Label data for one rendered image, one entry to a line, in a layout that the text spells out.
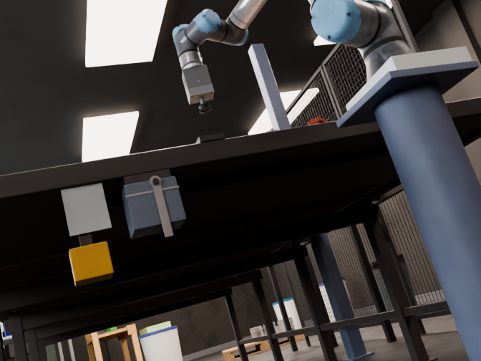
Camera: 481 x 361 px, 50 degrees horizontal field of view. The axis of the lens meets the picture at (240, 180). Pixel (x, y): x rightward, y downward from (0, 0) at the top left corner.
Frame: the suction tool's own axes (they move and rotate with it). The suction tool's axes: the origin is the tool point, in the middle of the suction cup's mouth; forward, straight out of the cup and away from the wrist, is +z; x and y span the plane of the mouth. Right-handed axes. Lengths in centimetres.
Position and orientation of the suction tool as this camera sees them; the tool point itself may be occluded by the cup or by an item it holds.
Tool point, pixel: (205, 110)
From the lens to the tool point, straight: 175.4
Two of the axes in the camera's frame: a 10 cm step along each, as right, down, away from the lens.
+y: -9.5, 2.3, -2.0
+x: 1.2, -3.0, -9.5
